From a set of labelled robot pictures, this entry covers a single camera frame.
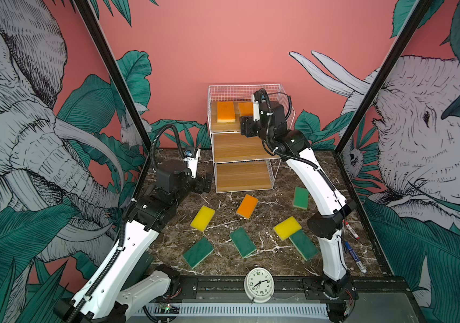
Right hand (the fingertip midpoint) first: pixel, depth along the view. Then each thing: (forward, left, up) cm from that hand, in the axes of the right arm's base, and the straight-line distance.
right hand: (246, 113), depth 71 cm
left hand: (-17, +16, -8) cm, 25 cm away
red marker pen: (-22, -47, -44) cm, 68 cm away
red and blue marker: (-37, -46, -44) cm, 73 cm away
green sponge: (-36, +19, -42) cm, 59 cm away
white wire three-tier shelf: (+14, +2, -44) cm, 46 cm away
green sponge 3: (-33, -26, -43) cm, 60 cm away
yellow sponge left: (-20, +19, -44) cm, 52 cm away
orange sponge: (-14, -2, -45) cm, 47 cm away
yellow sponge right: (-24, -20, -44) cm, 54 cm away
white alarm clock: (-48, -5, -40) cm, 63 cm away
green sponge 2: (-31, +1, -43) cm, 53 cm away
